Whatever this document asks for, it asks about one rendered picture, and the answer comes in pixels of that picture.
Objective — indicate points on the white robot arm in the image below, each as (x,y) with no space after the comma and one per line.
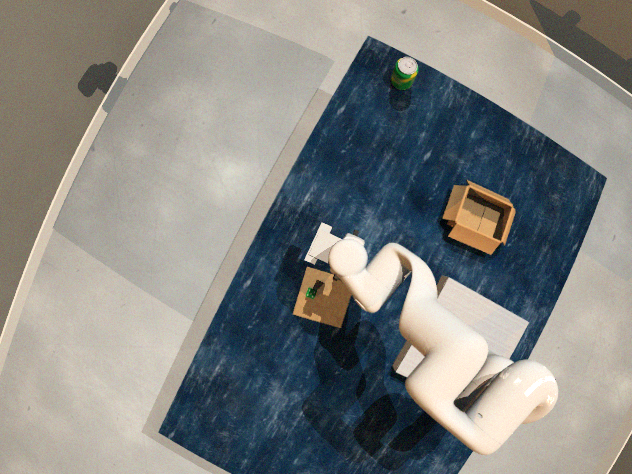
(453,352)

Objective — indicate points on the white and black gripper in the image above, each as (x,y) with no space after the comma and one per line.
(350,236)

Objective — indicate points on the open brown cardboard box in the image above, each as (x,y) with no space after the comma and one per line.
(482,210)

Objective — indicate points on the green drink can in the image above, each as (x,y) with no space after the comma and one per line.
(404,73)

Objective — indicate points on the tan square mat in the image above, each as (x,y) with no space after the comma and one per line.
(331,300)

